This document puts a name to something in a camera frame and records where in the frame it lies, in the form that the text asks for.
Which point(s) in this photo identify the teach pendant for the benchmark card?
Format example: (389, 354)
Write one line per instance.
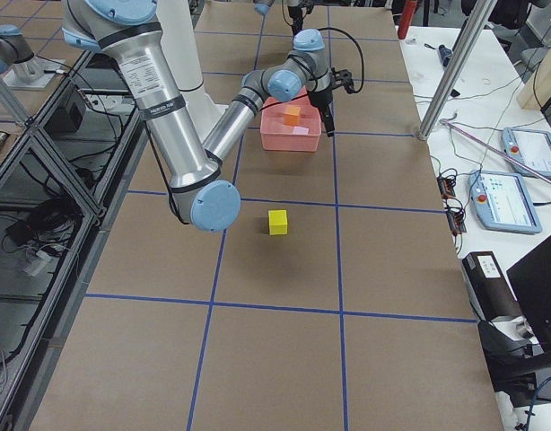
(502, 202)
(530, 147)

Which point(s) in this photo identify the near teach pendant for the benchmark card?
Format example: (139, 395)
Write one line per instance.
(502, 202)

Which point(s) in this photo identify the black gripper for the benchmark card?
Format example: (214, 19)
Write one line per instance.
(321, 96)

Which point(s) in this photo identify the yellow foam block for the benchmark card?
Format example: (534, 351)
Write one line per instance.
(277, 222)

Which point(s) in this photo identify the black monitor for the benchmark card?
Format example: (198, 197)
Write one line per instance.
(530, 279)

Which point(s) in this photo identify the aluminium frame post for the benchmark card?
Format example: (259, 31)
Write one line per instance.
(465, 43)

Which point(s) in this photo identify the pink plastic bin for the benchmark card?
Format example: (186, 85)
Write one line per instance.
(276, 136)

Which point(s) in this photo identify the black box with label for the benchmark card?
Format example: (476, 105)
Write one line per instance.
(488, 289)

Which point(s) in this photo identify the orange foam block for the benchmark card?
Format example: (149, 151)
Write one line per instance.
(292, 115)

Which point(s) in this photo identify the red cylinder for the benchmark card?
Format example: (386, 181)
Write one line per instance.
(406, 18)

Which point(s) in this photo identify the far teach pendant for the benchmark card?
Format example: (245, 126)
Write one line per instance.
(530, 147)

